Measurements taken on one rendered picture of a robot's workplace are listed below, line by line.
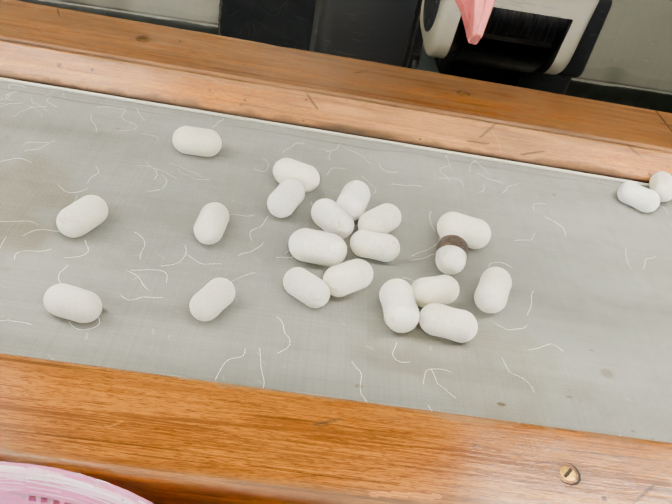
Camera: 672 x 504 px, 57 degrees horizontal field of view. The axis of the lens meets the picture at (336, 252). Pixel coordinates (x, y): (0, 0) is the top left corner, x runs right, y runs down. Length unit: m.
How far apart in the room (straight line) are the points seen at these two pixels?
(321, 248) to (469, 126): 0.24
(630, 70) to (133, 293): 2.60
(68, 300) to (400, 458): 0.19
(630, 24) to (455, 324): 2.44
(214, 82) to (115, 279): 0.24
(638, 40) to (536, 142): 2.22
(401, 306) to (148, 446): 0.16
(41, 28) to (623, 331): 0.54
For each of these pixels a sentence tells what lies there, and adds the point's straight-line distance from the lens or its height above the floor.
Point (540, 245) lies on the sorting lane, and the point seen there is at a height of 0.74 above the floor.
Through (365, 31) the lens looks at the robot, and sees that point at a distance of 1.28.
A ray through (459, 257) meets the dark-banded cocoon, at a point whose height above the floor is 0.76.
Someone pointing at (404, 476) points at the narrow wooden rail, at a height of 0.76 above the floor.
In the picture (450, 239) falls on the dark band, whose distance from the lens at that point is 0.42.
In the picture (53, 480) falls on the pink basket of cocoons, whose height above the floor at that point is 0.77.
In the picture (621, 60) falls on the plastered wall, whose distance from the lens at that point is 2.81.
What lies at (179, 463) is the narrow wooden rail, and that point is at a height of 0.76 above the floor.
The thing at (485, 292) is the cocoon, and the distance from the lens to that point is 0.40.
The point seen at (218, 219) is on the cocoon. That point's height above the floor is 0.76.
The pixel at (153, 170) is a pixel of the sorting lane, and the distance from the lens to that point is 0.48.
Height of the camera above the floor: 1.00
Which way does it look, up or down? 39 degrees down
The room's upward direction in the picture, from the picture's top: 12 degrees clockwise
